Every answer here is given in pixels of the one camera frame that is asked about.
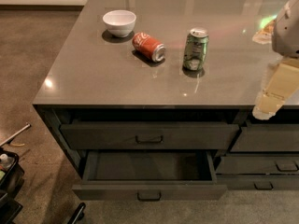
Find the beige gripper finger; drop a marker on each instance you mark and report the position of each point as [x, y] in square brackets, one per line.
[266, 106]

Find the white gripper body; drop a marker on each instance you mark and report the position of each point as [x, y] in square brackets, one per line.
[287, 34]

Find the drawer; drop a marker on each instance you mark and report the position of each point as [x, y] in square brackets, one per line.
[149, 176]
[265, 137]
[258, 165]
[260, 182]
[149, 135]

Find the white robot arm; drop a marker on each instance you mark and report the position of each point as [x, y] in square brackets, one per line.
[283, 34]

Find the green crushed soda can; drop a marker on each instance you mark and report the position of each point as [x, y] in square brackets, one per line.
[195, 49]

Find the grey cabinet counter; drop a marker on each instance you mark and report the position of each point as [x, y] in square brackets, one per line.
[98, 77]

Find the red coca-cola can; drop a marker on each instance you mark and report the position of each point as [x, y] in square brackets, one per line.
[150, 47]

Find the white bowl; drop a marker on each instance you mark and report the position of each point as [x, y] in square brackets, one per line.
[120, 23]

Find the white stick on floor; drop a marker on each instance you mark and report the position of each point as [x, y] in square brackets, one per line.
[8, 140]

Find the black utility cart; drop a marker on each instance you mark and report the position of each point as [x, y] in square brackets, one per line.
[10, 184]

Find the white bottle on cart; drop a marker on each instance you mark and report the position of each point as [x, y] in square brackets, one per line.
[6, 161]

